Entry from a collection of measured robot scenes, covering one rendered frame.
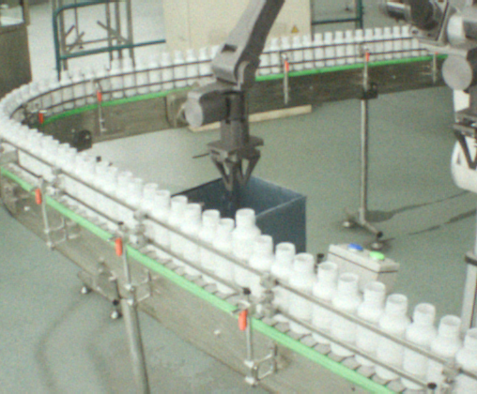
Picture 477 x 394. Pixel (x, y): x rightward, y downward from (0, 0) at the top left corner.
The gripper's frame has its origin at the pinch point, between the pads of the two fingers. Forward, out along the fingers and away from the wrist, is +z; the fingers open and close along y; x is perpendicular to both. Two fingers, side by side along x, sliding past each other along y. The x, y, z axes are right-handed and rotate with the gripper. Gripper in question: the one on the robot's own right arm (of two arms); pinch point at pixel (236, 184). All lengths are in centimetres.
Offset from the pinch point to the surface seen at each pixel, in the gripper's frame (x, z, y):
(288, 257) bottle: 14.2, 11.6, -0.8
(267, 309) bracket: 13.4, 21.8, 4.3
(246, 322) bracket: 13.2, 22.6, 9.8
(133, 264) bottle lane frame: -36.5, 31.3, 4.0
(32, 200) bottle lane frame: -98, 33, 4
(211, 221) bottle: -9.2, 11.6, -0.4
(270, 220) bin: -37, 35, -44
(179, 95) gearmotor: -145, 27, -92
